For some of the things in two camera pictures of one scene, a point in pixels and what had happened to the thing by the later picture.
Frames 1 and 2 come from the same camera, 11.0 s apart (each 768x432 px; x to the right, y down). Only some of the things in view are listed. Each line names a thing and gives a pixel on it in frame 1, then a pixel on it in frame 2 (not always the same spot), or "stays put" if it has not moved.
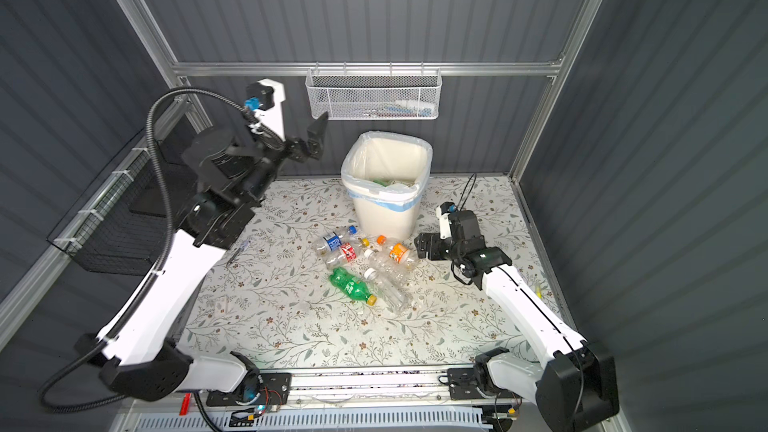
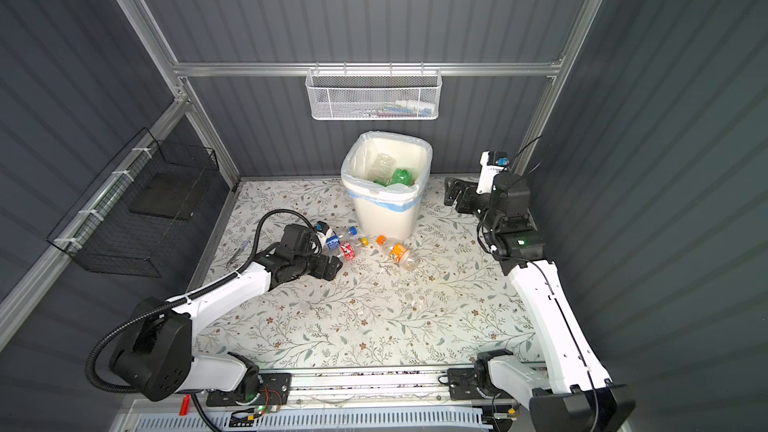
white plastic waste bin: x=386 y=173 stays put
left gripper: x=299 y=154 → x=321 y=271
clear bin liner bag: x=388 y=168 stays put
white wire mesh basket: x=375 y=93 stays put
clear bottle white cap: x=394 y=289 → x=384 y=167
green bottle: x=351 y=285 → x=402 y=176
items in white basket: x=398 y=109 stays put
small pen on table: x=241 y=248 stays put
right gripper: x=423 y=245 → x=468 y=191
